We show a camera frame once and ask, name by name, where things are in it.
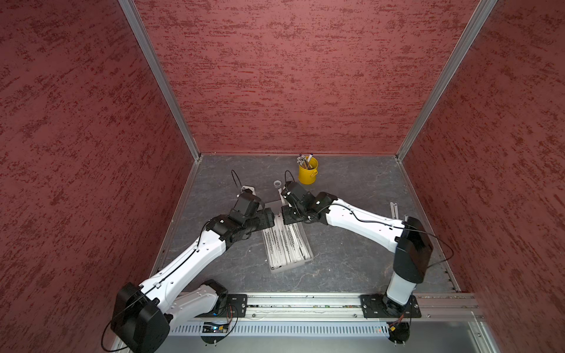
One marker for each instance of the white plastic clip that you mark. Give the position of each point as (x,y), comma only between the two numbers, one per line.
(248,189)

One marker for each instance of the yellow metal cup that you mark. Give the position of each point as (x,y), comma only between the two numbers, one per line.
(308,171)

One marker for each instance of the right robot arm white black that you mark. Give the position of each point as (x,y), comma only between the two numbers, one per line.
(406,240)

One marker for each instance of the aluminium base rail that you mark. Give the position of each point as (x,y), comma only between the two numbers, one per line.
(345,307)

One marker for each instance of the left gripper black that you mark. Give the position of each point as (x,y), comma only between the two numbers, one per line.
(265,220)

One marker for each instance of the left aluminium corner post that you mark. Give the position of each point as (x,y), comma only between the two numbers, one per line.
(136,24)

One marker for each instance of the right aluminium corner post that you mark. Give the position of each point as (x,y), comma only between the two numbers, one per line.
(463,45)

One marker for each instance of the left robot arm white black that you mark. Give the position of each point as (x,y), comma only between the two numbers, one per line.
(144,314)

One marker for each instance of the aluminium corner post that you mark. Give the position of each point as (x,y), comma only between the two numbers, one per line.
(136,24)
(463,45)

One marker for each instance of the translucent plastic storage box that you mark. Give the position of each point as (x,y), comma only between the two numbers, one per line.
(276,208)

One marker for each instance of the perforated cable duct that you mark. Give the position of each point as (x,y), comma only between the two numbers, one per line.
(312,329)

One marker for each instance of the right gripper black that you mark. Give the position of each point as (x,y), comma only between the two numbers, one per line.
(289,217)

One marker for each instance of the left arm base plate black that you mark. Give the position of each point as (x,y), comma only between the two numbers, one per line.
(229,304)

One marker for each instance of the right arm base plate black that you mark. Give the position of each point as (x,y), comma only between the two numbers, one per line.
(378,306)

